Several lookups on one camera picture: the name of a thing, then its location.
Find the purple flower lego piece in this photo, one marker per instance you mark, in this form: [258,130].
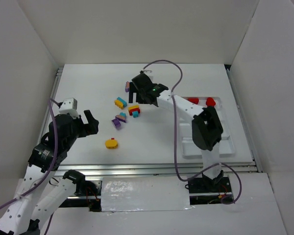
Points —
[116,123]

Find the purple and teal lego stack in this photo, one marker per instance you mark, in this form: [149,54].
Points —
[121,117]

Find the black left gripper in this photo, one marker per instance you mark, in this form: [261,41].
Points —
[85,126]

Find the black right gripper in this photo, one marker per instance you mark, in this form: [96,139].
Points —
[139,86]

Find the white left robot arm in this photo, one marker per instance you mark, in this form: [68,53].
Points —
[27,212]

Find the aluminium table frame rails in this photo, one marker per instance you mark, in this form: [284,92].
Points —
[145,144]

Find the white sorting tray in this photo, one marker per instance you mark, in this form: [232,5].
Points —
[203,130]

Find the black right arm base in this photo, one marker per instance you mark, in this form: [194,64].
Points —
[201,193]

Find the yellow round lego piece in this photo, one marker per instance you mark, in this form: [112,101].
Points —
[111,143]

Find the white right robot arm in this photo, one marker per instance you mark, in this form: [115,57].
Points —
[212,167]

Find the yellow and teal lego stack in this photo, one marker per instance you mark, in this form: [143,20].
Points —
[119,102]

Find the yellow red teal lego stack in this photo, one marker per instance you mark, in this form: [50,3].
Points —
[134,111]

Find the red studded lego brick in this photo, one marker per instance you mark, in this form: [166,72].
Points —
[194,100]

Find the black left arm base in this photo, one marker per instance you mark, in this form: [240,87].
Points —
[90,199]

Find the pastel flower lego stack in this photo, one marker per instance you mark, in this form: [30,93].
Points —
[127,87]

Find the red flower lego piece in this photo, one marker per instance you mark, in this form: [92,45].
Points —
[210,102]

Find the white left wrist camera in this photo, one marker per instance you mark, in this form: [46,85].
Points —
[69,107]

